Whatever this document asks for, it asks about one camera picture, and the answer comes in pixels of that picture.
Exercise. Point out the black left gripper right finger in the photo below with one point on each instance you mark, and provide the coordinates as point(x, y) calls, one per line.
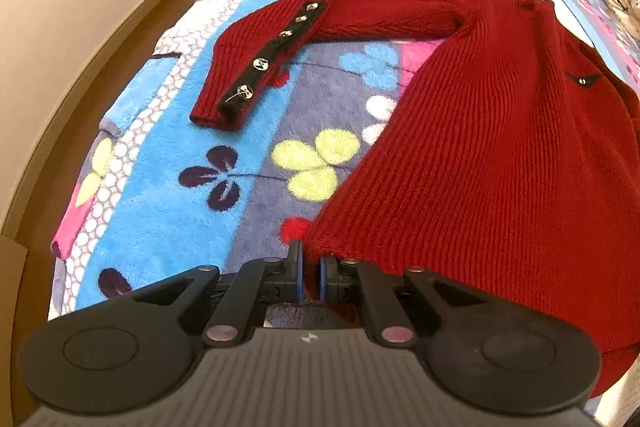
point(363, 285)

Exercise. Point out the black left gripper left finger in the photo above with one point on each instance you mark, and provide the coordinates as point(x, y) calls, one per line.
point(258, 284)

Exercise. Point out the colourful floral bed blanket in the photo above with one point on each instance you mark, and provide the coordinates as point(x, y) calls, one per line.
point(158, 196)

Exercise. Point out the red knit cardigan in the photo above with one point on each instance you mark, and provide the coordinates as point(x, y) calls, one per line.
point(510, 163)

